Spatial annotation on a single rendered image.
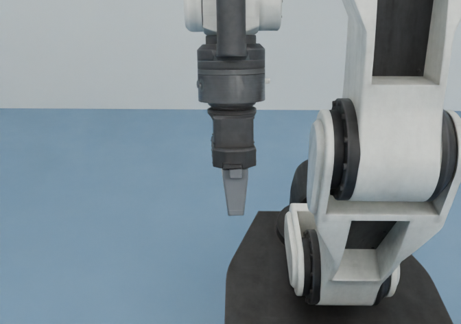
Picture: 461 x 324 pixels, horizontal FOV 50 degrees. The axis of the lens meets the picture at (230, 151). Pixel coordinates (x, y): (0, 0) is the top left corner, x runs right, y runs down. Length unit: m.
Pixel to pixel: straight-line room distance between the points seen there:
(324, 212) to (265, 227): 0.56
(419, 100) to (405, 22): 0.10
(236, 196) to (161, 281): 0.77
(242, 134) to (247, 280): 0.55
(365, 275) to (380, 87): 0.38
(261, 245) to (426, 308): 0.38
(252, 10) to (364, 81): 0.16
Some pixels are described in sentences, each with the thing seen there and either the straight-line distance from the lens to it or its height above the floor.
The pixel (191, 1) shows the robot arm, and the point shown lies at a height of 0.81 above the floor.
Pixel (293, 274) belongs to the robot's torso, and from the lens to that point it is 0.95.
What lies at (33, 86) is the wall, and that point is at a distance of 2.39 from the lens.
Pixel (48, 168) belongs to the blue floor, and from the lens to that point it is 1.92.
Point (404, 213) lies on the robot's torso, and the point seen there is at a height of 0.53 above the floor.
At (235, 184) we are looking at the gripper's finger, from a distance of 0.61.
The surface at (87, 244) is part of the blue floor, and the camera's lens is 1.51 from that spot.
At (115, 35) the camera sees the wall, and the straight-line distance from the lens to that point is 2.19.
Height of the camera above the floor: 0.95
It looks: 30 degrees down
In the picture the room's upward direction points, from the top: straight up
